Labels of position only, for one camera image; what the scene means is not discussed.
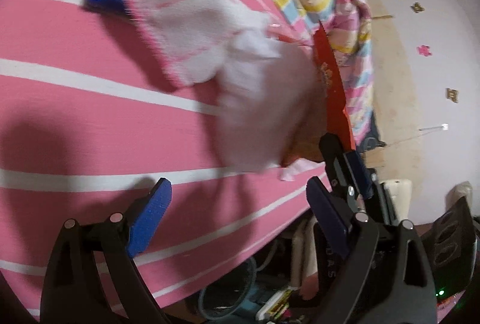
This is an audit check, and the red paper packet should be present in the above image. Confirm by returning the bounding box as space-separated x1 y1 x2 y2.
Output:
280 19 357 168

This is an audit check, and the white pink-edged cloth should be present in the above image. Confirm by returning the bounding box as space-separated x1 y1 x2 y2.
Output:
124 0 270 88

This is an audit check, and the white tissue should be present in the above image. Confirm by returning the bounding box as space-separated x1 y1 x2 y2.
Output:
216 30 326 172

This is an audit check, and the dark round trash bin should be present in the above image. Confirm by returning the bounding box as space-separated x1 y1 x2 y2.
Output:
197 257 257 321

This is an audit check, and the dark blue pillow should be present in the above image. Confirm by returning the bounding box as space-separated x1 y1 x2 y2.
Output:
356 112 387 153

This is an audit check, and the cream leather office chair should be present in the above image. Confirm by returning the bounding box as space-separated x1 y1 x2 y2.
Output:
299 180 473 300

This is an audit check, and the pink striped bed mattress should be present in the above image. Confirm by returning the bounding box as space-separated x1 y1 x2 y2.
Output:
1 0 308 316

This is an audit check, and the colourful striped cartoon quilt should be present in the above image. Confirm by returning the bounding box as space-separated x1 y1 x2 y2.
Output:
228 0 376 147

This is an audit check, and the pink bear wall sticker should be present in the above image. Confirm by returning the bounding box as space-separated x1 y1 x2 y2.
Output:
416 45 432 57

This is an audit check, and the brown bear wall sticker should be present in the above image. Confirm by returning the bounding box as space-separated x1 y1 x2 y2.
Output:
411 2 425 13

